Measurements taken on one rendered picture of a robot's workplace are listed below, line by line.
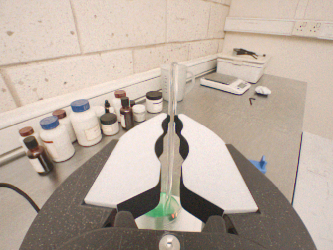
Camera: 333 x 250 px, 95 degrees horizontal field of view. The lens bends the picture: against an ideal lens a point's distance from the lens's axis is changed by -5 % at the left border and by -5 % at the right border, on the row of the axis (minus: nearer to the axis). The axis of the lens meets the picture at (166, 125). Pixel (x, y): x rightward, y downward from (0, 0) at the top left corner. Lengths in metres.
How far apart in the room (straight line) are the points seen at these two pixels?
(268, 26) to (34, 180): 1.50
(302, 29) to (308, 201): 1.14
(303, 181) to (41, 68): 0.78
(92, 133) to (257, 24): 1.32
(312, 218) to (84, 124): 0.57
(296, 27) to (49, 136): 1.44
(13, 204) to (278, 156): 0.67
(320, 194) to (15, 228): 0.65
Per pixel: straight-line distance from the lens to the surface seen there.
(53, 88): 0.63
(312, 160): 0.63
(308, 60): 1.51
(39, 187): 0.48
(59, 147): 0.49
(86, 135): 0.52
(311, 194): 0.51
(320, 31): 1.45
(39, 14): 0.61
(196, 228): 0.28
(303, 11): 1.50
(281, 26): 1.46
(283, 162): 0.56
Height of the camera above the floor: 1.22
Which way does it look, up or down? 33 degrees down
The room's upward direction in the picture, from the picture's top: 1 degrees clockwise
